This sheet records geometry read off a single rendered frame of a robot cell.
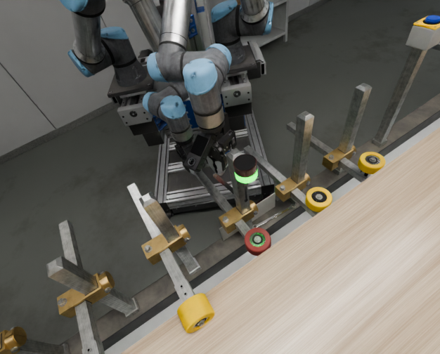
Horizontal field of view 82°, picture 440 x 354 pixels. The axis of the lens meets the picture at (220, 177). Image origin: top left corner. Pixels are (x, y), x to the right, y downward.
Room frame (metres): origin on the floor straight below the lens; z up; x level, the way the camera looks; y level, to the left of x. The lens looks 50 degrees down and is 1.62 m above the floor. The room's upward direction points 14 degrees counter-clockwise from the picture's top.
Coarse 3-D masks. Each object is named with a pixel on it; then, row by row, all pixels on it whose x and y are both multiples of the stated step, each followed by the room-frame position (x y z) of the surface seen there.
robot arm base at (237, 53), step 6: (216, 42) 1.19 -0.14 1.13; (234, 42) 1.16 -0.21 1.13; (240, 42) 1.19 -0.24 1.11; (228, 48) 1.15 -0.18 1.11; (234, 48) 1.15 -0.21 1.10; (240, 48) 1.17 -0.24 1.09; (234, 54) 1.15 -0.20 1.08; (240, 54) 1.17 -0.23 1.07; (234, 60) 1.14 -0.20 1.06; (240, 60) 1.15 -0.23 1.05
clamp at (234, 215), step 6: (252, 204) 0.48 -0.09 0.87; (234, 210) 0.47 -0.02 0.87; (252, 210) 0.46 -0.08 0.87; (258, 210) 0.47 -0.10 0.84; (222, 216) 0.46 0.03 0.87; (228, 216) 0.45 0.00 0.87; (234, 216) 0.45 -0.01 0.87; (240, 216) 0.44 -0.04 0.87; (246, 216) 0.45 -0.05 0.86; (252, 216) 0.45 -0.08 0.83; (222, 222) 0.44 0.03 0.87; (228, 222) 0.43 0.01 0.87; (234, 222) 0.43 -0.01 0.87; (228, 228) 0.42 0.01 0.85; (234, 228) 0.43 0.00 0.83
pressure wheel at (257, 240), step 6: (252, 228) 0.37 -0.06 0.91; (258, 228) 0.37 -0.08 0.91; (246, 234) 0.36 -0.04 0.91; (252, 234) 0.35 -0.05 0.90; (258, 234) 0.35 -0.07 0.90; (264, 234) 0.34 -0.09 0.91; (246, 240) 0.34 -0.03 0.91; (252, 240) 0.33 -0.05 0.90; (258, 240) 0.33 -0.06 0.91; (264, 240) 0.32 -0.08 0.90; (270, 240) 0.32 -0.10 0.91; (246, 246) 0.32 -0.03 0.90; (252, 246) 0.31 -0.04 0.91; (258, 246) 0.31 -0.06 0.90; (264, 246) 0.31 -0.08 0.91; (270, 246) 0.31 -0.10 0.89; (252, 252) 0.30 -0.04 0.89; (258, 252) 0.29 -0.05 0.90
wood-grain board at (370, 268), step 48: (432, 144) 0.52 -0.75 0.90; (384, 192) 0.38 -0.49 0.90; (432, 192) 0.34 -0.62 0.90; (288, 240) 0.31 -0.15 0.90; (336, 240) 0.27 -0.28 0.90; (384, 240) 0.24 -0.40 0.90; (432, 240) 0.21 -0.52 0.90; (240, 288) 0.21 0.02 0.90; (288, 288) 0.18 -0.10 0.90; (336, 288) 0.15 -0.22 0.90; (384, 288) 0.13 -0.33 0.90; (432, 288) 0.10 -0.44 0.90; (144, 336) 0.15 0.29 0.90; (192, 336) 0.13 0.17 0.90; (240, 336) 0.10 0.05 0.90; (288, 336) 0.08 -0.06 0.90; (336, 336) 0.05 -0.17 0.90; (384, 336) 0.03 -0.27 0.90; (432, 336) 0.01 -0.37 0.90
